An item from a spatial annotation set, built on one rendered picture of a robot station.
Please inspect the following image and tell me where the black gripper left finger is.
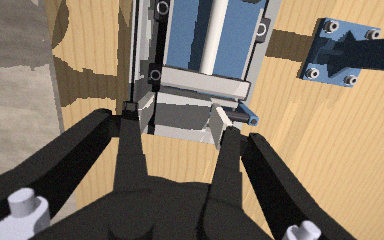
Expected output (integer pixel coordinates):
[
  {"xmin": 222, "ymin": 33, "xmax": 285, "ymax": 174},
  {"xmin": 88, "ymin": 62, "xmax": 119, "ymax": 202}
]
[{"xmin": 0, "ymin": 92, "xmax": 156, "ymax": 240}]

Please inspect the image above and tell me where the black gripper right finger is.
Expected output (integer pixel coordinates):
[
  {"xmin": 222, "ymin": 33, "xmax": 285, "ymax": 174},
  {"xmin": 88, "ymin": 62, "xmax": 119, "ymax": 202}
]
[{"xmin": 198, "ymin": 103, "xmax": 357, "ymax": 240}]

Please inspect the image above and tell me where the grey metal block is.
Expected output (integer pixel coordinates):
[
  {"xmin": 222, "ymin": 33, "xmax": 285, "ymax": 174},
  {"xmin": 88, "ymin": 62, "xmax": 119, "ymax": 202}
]
[{"xmin": 154, "ymin": 87, "xmax": 212, "ymax": 132}]

